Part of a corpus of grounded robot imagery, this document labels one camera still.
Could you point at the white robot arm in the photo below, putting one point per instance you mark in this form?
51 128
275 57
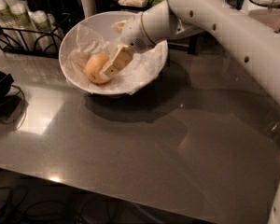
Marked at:
234 171

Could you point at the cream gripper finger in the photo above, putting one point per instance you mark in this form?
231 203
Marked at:
118 26
118 60

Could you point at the plastic cup stack right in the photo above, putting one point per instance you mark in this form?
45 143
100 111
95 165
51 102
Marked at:
41 21

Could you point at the plastic cup stack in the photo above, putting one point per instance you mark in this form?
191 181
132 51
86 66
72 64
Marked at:
6 17
21 15
41 21

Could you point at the black wire cup rack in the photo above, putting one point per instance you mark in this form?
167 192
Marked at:
33 42

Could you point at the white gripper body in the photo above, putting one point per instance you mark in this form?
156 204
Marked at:
134 34

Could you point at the white bowl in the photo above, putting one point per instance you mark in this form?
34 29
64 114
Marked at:
93 25

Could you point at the plastic cup stack middle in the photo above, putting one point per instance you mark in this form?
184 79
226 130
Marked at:
21 15

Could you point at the white paper liner in bowl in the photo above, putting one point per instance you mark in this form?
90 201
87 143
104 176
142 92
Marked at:
140 69

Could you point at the white tall cup stack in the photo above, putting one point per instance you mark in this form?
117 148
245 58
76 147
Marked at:
86 0

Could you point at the orange fruit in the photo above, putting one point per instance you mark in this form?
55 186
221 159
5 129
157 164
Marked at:
93 68

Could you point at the black object with cable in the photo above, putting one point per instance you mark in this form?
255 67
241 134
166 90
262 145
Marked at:
12 100

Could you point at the white appliance with jar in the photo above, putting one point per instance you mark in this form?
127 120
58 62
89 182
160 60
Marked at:
265 11

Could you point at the plastic cup stack left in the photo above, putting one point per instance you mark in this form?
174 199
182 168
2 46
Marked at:
6 17

